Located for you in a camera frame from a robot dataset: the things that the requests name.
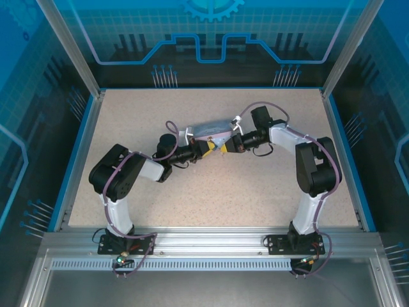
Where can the pastel cartoon tin box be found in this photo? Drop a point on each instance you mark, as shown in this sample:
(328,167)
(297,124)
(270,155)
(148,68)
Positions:
(211,129)

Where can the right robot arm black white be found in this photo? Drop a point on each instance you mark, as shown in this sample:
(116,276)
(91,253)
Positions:
(316,169)

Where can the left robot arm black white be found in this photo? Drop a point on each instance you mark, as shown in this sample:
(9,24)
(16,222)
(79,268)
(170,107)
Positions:
(118,179)

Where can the left connector with green light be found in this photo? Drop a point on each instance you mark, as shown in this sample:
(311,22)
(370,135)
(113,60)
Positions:
(121,258)

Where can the connector with green light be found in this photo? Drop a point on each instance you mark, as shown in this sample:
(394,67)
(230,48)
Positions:
(121,258)
(310,259)

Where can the right connector with green light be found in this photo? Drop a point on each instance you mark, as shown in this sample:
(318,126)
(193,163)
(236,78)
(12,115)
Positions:
(310,259)

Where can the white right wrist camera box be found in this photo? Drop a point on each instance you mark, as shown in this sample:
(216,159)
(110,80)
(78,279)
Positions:
(236,123)

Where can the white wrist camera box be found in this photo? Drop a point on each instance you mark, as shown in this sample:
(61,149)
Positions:
(185,136)
(236,123)

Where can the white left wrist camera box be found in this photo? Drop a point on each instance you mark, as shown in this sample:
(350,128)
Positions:
(185,136)

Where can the aluminium mounting rail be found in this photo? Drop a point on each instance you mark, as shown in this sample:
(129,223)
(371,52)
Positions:
(207,240)

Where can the aluminium table side rail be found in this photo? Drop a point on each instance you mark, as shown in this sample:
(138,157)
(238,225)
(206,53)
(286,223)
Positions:
(345,153)
(86,144)

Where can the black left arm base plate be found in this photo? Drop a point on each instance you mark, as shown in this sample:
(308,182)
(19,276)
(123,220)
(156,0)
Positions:
(143,246)

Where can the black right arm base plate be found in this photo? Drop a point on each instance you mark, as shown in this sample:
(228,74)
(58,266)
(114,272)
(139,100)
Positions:
(278,244)

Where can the aluminium frame post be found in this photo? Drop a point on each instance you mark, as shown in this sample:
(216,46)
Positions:
(73,48)
(351,48)

